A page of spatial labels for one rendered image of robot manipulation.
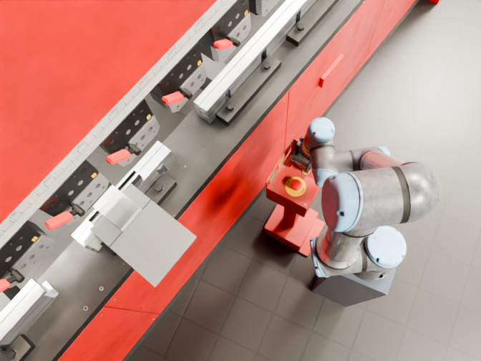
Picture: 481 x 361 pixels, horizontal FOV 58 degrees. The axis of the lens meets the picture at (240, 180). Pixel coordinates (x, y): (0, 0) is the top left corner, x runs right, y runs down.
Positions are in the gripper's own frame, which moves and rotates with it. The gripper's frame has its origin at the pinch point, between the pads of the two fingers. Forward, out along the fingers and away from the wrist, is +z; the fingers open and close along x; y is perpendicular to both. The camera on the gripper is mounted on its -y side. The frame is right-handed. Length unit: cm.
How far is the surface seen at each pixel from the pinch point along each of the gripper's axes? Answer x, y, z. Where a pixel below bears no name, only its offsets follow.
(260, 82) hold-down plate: -14.2, 29.2, -15.0
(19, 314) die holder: 87, 51, -20
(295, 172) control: 5.2, 3.3, -4.6
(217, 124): 6.0, 34.7, -11.5
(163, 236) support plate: 48, 27, -25
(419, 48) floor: -127, -21, 72
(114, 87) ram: 29, 44, -66
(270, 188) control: 14.4, 8.5, -4.2
